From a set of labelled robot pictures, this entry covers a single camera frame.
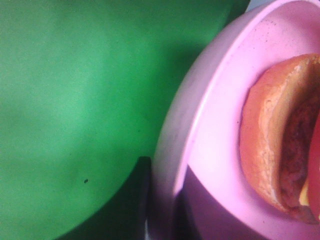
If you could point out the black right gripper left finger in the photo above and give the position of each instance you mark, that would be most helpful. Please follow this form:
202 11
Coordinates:
123 217

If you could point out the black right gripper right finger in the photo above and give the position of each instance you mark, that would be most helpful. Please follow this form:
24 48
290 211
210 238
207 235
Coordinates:
199 216

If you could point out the pink round plate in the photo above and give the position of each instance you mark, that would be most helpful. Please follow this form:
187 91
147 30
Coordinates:
201 129

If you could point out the burger with lettuce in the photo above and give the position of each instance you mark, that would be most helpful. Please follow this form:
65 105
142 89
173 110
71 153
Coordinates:
278 120

